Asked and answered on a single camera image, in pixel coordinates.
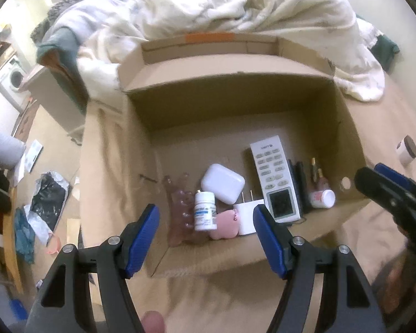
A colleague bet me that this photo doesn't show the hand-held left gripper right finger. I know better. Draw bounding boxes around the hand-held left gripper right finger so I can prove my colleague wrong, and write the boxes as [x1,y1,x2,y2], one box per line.
[253,204,389,333]

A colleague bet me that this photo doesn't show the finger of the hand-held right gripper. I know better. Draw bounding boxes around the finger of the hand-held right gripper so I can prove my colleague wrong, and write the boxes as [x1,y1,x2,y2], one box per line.
[374,163,416,202]
[354,167,416,223]

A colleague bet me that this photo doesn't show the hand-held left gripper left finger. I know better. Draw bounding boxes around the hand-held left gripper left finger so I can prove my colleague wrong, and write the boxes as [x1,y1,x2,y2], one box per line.
[26,204,160,333]

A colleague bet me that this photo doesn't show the white charger plug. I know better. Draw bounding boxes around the white charger plug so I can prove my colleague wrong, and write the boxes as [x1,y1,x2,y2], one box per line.
[233,190,266,235]

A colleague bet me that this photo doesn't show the pink pig-shaped toy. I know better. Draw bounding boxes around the pink pig-shaped toy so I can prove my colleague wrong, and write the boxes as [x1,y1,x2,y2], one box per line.
[210,209,241,240]

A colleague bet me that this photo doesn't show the translucent pink hair clip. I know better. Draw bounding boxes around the translucent pink hair clip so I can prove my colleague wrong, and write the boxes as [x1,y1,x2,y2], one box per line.
[164,173,200,247]

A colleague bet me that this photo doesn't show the white bottle red label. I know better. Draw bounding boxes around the white bottle red label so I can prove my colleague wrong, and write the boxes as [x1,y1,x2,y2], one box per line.
[310,189,336,209]

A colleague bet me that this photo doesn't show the small purple gold-capped bottle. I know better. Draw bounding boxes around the small purple gold-capped bottle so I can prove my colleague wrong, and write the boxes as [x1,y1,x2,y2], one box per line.
[310,158,330,191]

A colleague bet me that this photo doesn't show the white bottle blue label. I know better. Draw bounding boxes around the white bottle blue label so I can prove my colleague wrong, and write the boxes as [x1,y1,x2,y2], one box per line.
[194,191,218,231]

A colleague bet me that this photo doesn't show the white remote control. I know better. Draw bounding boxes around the white remote control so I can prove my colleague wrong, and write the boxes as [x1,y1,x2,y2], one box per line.
[250,135,302,223]

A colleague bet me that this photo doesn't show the white earbud case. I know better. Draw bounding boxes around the white earbud case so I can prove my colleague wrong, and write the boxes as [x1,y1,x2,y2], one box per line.
[200,164,246,205]

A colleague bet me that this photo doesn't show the cardboard box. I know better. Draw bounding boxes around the cardboard box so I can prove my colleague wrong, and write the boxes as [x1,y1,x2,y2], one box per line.
[117,33,377,278]

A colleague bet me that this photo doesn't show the person's right hand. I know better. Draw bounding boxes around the person's right hand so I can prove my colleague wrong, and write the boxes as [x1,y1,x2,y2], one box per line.
[376,250,416,316]

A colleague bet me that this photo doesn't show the person's left hand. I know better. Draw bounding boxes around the person's left hand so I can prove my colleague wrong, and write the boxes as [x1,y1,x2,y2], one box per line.
[142,310,168,333]

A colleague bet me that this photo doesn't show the white jar brown lid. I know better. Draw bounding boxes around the white jar brown lid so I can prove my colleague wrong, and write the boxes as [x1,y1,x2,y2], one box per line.
[396,135,416,167]

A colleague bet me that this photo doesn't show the small pink plastic item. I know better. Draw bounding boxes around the small pink plastic item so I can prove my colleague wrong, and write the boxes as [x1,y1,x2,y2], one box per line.
[46,234,61,254]

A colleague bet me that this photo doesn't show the black plastic bag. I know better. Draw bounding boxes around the black plastic bag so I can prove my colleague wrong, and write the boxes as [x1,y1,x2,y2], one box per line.
[24,171,70,243]

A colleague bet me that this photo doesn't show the teal cloth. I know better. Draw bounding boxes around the teal cloth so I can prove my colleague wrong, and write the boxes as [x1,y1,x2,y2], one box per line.
[14,208,36,264]

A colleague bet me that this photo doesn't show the dark green cushion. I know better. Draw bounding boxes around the dark green cushion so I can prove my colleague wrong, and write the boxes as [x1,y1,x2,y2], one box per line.
[371,35,400,73]

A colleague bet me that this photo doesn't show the blue item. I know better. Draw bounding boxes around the blue item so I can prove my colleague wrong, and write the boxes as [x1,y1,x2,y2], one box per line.
[9,298,28,320]

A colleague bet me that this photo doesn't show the wooden chair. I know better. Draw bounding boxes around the wooden chair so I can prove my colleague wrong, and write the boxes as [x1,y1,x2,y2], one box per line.
[0,187,25,292]

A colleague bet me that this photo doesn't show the white papers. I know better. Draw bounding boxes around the white papers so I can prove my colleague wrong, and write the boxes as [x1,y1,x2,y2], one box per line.
[16,139,44,181]

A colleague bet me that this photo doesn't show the grey stuffed bag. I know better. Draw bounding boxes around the grey stuffed bag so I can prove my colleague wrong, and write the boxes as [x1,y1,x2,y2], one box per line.
[0,128,26,170]

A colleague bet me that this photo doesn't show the white nightstand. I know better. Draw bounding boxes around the white nightstand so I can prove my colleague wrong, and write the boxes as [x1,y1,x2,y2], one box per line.
[19,64,87,136]

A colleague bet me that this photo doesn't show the cream duvet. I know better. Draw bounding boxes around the cream duvet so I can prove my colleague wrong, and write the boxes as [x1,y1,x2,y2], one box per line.
[76,0,385,103]

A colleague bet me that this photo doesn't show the white washing machine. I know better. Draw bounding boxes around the white washing machine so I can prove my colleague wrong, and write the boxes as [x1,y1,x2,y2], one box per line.
[0,54,30,110]

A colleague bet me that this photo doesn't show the lavender blanket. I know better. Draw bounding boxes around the lavender blanket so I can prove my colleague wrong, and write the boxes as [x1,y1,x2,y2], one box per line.
[52,0,149,42]

